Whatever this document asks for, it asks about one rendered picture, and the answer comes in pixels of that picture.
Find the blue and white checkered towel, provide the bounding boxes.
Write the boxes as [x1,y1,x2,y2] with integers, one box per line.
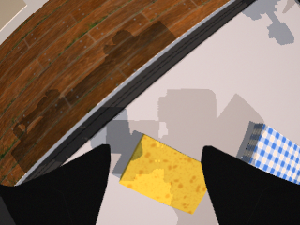
[241,123,300,185]

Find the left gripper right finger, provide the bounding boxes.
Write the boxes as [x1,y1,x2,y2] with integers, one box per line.
[201,145,300,225]

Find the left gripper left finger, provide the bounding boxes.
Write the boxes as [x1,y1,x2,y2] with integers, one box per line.
[0,144,111,225]

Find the yellow sponge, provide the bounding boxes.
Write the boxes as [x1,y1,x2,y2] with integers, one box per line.
[119,134,207,215]

